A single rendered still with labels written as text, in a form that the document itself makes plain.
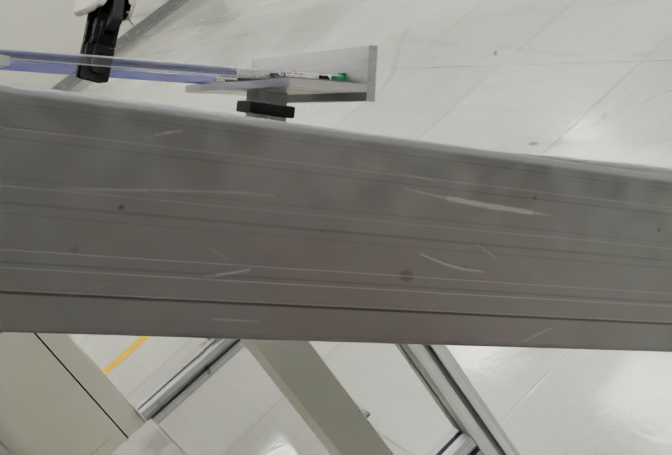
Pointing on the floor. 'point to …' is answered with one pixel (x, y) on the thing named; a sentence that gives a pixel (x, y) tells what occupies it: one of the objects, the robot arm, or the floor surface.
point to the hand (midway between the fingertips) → (94, 62)
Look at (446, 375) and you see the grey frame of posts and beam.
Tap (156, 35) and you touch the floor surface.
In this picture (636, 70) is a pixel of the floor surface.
